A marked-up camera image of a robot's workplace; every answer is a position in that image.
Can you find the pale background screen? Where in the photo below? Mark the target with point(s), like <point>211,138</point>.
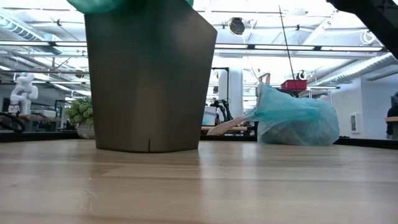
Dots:
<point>209,115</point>

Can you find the green potted plant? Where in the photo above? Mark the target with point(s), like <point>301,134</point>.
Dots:
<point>79,113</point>

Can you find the black aluminium frame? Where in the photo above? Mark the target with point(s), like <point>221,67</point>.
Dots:
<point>37,137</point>

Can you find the person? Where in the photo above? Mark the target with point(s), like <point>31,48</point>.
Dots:
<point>393,115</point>

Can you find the silver ventilation duct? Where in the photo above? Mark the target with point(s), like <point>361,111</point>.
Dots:
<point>357,68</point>
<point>18,29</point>

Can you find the long ceiling light bar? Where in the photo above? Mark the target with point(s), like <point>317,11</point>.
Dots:
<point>280,47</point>

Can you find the white square column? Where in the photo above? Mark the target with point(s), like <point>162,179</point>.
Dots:
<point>236,93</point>

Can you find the person's forearm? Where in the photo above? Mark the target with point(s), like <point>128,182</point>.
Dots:
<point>227,126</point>

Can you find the light blue trash bag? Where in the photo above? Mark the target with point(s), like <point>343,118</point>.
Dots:
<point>292,121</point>

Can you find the teal trash bag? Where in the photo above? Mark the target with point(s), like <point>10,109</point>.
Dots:
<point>93,6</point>

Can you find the background black robot arm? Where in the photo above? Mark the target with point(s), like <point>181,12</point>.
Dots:
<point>224,110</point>

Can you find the white wall box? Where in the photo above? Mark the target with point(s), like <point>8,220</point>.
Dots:
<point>354,123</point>

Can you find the metal shelf rack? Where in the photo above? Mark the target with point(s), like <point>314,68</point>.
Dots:
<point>323,87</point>

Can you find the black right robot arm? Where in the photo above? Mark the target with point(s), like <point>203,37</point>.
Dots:
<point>379,21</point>

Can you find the red storage bin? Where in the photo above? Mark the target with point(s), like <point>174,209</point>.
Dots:
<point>293,84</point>

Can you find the thin black pole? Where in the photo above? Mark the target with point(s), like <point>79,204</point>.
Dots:
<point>285,34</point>

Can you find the white humanoid robot figure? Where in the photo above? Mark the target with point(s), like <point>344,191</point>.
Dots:
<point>23,90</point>

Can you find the background wooden tabletop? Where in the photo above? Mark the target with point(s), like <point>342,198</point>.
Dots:
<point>242,128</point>

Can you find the grey trash bin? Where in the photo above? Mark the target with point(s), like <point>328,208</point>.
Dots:
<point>149,93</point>

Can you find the person's hand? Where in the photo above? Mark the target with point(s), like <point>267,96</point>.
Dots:
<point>265,77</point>

